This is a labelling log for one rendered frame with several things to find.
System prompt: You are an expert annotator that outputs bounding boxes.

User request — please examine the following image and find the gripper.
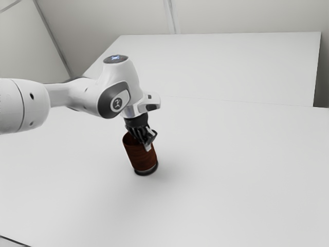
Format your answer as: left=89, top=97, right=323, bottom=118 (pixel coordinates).
left=123, top=115, right=158, bottom=152

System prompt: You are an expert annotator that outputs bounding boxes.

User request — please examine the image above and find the brown wooden mug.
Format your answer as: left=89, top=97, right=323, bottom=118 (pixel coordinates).
left=121, top=132, right=159, bottom=177

